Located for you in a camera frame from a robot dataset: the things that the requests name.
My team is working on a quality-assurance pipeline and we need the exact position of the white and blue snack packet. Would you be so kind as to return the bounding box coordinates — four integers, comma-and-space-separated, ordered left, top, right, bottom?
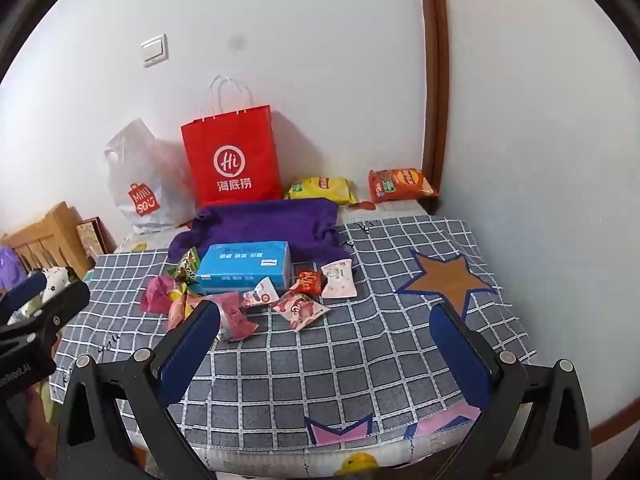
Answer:
243, 277, 279, 310

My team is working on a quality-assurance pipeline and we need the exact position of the dark framed box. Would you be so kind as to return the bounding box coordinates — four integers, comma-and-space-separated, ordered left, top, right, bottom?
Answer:
76, 216, 118, 261

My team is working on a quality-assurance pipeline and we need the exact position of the wooden furniture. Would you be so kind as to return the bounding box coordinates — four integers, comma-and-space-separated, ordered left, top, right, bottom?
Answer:
0, 201, 93, 281

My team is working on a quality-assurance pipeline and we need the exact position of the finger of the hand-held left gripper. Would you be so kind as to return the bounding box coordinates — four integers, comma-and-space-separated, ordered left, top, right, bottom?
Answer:
0, 272, 49, 318
0, 279, 92, 350

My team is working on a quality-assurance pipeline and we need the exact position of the purple plastic bag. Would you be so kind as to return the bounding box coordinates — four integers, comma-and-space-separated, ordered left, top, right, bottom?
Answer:
0, 245, 26, 291

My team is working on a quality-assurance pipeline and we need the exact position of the orange chip bag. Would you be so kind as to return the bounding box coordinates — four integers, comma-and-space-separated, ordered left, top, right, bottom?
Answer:
368, 167, 440, 204

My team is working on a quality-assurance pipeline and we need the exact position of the yellow chip bag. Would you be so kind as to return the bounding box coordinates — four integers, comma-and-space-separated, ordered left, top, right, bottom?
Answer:
284, 176, 358, 206

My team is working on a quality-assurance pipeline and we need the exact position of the puffy pink snack packet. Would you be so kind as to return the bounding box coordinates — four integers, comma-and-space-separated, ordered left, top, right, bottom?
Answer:
212, 291, 260, 344

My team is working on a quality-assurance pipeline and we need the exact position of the yellow snack packet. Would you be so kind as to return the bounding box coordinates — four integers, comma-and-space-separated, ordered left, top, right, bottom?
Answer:
170, 282, 206, 311

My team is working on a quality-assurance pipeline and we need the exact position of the white black-spotted plush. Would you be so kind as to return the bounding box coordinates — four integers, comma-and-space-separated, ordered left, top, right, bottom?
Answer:
39, 266, 82, 303

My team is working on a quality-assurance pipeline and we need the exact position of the green snack packet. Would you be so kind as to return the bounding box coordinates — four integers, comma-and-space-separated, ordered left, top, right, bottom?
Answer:
167, 248, 202, 281

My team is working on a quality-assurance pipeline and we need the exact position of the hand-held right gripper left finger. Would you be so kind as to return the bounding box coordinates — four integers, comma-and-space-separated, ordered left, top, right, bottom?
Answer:
56, 299, 223, 480

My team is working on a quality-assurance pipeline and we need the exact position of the grey checked mat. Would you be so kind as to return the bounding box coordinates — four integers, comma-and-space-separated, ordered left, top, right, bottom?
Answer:
52, 215, 537, 453

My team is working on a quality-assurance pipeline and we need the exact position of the blue tissue pack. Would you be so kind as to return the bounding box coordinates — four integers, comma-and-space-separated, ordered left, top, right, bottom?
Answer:
194, 241, 292, 295

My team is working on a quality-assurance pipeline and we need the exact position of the pink packet with white lettering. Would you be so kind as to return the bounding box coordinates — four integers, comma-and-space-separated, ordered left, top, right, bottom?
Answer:
270, 290, 330, 333

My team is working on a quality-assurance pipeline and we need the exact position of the red paper bag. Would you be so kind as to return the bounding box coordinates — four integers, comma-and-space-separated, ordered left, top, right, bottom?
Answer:
181, 75, 284, 207

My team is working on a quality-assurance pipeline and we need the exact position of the small red snack packet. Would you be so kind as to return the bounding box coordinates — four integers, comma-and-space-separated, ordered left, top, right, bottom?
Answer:
294, 269, 322, 295

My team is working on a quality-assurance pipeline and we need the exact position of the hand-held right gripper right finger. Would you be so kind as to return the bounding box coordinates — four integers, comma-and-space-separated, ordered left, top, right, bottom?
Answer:
429, 302, 607, 480

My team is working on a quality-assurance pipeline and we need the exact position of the brown door frame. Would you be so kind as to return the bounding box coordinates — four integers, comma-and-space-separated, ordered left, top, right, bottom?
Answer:
416, 0, 449, 201

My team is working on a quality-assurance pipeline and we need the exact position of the magenta snack packet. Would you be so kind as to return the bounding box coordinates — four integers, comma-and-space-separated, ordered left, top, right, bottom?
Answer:
140, 275, 190, 313

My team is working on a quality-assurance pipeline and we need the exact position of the white light switch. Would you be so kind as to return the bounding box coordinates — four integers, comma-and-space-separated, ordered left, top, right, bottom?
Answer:
140, 34, 170, 68

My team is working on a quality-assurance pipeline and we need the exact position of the pink peach candy packet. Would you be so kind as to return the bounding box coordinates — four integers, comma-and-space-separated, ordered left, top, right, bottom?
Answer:
166, 300, 193, 332

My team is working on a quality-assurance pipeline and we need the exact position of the purple cloth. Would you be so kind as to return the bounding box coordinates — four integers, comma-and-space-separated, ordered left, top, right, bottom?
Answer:
167, 198, 353, 266

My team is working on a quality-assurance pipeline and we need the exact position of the white plastic bag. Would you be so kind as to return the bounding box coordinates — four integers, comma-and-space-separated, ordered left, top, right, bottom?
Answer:
104, 117, 198, 235

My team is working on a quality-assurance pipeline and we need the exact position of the white and pink snack packet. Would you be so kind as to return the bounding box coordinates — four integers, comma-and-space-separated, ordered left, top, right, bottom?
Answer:
320, 258, 357, 299

